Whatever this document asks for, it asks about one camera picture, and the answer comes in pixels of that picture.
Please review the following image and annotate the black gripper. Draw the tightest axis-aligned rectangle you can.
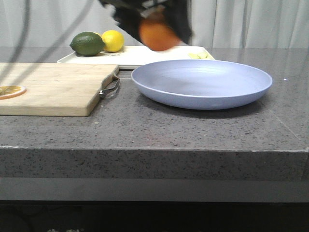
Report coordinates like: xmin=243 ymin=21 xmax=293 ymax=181
xmin=99 ymin=0 xmax=192 ymax=44

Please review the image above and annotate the orange mandarin fruit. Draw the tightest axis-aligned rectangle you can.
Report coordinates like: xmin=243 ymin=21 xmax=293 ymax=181
xmin=139 ymin=18 xmax=181 ymax=52

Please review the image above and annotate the light blue plate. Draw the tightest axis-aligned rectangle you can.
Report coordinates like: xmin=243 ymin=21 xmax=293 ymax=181
xmin=131 ymin=59 xmax=273 ymax=110

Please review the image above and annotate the white plastic tray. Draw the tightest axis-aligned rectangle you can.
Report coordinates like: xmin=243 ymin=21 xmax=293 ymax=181
xmin=57 ymin=45 xmax=214 ymax=70

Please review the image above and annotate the yellow lemon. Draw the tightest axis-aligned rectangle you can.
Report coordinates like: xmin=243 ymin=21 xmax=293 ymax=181
xmin=101 ymin=30 xmax=125 ymax=52

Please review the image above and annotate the yellow-green plastic cutlery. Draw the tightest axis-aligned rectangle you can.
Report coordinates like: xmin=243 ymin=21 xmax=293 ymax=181
xmin=188 ymin=52 xmax=209 ymax=59

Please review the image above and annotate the white curtain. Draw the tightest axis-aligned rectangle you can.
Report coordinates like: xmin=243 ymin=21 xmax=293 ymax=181
xmin=0 ymin=0 xmax=309 ymax=48

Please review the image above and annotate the green lime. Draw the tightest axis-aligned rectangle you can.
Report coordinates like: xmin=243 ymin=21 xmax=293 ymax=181
xmin=70 ymin=31 xmax=105 ymax=56

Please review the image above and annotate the wooden cutting board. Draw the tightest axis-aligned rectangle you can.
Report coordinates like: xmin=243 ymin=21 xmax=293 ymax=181
xmin=0 ymin=63 xmax=119 ymax=116

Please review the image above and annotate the orange slice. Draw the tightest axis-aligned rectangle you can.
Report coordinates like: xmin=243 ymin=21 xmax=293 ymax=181
xmin=0 ymin=85 xmax=27 ymax=100

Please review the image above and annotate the black cable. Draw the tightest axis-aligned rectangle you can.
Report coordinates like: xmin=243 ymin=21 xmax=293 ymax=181
xmin=0 ymin=0 xmax=31 ymax=78
xmin=0 ymin=0 xmax=96 ymax=94

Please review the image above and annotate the metal cutting board handle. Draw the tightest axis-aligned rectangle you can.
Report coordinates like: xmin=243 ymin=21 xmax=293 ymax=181
xmin=98 ymin=73 xmax=120 ymax=99

